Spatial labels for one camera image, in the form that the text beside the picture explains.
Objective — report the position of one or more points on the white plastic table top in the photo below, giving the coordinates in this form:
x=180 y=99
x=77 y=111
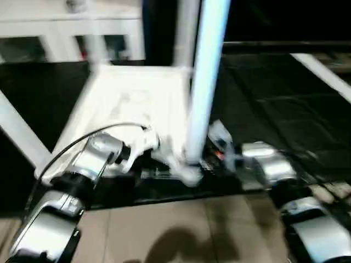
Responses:
x=123 y=93

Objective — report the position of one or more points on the white plastic table leg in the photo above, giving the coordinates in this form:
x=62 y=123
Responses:
x=22 y=131
x=186 y=33
x=207 y=68
x=96 y=35

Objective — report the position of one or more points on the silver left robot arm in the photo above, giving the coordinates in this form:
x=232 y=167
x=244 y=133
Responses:
x=90 y=156

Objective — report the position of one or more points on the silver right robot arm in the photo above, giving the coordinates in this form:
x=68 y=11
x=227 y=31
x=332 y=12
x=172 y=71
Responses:
x=271 y=167

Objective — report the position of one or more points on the black work mat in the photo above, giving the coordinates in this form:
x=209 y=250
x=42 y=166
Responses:
x=274 y=109

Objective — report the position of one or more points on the white flat strip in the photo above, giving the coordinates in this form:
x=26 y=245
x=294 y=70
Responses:
x=323 y=76

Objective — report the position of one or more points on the white glass-door cabinet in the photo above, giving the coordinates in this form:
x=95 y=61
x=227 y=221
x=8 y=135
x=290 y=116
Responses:
x=55 y=27

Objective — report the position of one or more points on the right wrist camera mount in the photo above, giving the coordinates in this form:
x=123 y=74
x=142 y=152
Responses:
x=222 y=131

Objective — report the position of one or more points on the black metal rail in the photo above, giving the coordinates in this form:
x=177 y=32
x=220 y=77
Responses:
x=288 y=43

